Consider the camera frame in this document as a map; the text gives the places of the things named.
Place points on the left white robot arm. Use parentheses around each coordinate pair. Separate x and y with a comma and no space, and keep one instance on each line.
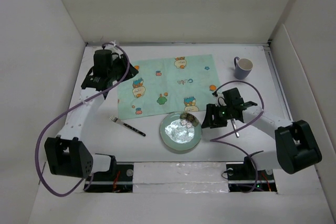
(67,153)

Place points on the silver table knife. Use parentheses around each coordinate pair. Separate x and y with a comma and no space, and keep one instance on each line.
(236,132)

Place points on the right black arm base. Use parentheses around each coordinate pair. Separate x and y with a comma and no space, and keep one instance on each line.
(254,174)

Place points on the green cartoon print cloth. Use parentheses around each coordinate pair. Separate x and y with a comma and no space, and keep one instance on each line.
(168,85)

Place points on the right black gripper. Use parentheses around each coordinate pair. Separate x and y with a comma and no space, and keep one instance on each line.
(211,109)

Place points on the fork with black handle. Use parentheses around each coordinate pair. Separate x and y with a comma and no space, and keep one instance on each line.
(120,122)

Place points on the green floral plate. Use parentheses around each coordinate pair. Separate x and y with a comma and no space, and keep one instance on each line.
(181,131)

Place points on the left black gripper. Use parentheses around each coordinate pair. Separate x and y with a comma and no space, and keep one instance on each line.
(131,71)

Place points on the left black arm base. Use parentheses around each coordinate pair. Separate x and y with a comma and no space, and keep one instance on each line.
(118,178)

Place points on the lavender mug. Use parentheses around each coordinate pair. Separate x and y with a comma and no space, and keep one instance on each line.
(243,68)

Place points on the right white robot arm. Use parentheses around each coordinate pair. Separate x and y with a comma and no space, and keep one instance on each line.
(296,146)

